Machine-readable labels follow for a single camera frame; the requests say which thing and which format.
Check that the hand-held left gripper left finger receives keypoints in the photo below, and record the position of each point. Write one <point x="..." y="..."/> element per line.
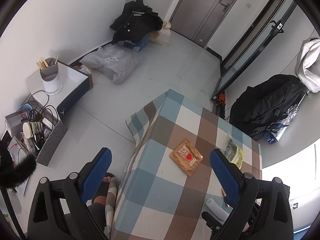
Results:
<point x="97" y="172"/>

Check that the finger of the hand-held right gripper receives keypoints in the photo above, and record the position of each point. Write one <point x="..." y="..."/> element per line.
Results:
<point x="212" y="220"/>

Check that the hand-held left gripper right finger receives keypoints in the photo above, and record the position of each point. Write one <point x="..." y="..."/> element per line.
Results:
<point x="225" y="177"/>

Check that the white foam strip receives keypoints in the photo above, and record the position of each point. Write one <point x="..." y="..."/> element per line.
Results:
<point x="216" y="206"/>

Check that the yellow plastic packet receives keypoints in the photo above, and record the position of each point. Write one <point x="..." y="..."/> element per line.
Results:
<point x="236" y="155"/>

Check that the brown packet with red heart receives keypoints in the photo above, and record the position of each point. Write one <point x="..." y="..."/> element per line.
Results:
<point x="186" y="160"/>

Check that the person's left foot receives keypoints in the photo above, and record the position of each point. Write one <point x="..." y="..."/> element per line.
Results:
<point x="106" y="180"/>

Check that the black slipper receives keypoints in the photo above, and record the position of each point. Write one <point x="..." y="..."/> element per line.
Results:
<point x="102" y="192"/>

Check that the person's left leg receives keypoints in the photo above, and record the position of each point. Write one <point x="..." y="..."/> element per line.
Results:
<point x="97" y="220"/>

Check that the grey speckled organizer box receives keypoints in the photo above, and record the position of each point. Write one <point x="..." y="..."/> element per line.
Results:
<point x="53" y="142"/>

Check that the checkered tablecloth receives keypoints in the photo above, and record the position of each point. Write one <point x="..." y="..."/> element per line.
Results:
<point x="160" y="192"/>

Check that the black furry object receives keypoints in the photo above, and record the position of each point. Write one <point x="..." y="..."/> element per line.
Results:
<point x="22" y="167"/>

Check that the silver folded umbrella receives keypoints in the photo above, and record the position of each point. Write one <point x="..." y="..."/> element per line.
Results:
<point x="282" y="127"/>

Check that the orange black object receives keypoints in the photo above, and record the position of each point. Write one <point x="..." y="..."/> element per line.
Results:
<point x="220" y="100"/>

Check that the paper cup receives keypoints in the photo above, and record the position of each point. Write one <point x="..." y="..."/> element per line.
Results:
<point x="27" y="130"/>

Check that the black backpack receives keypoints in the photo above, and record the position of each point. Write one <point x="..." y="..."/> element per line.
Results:
<point x="270" y="100"/>

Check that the blue bowl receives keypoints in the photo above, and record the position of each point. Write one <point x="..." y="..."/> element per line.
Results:
<point x="23" y="107"/>

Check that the white box with navy side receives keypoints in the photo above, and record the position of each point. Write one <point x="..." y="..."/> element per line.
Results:
<point x="72" y="75"/>

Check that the grey white utensil holder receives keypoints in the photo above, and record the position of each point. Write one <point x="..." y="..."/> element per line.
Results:
<point x="51" y="80"/>

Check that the clear plastic bag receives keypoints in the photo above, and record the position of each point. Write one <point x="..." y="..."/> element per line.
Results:
<point x="115" y="62"/>

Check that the bundle of wooden chopsticks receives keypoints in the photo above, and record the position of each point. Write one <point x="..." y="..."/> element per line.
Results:
<point x="42" y="63"/>

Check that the glass sliding door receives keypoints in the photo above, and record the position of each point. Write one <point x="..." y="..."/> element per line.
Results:
<point x="250" y="50"/>

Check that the blue storage box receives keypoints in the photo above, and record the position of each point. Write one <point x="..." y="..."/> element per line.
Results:
<point x="140" y="43"/>

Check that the white hanging garment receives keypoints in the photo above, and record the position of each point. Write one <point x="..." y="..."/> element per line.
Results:
<point x="308" y="62"/>

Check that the beige tote bag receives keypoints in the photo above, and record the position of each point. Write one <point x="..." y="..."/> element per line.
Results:
<point x="162" y="36"/>

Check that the black jacket pile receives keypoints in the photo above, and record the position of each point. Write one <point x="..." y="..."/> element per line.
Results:
<point x="137" y="22"/>

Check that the brown door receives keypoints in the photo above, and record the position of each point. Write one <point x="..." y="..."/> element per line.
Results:
<point x="200" y="10"/>

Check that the wall outlet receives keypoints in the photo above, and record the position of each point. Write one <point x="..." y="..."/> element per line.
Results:
<point x="295" y="205"/>

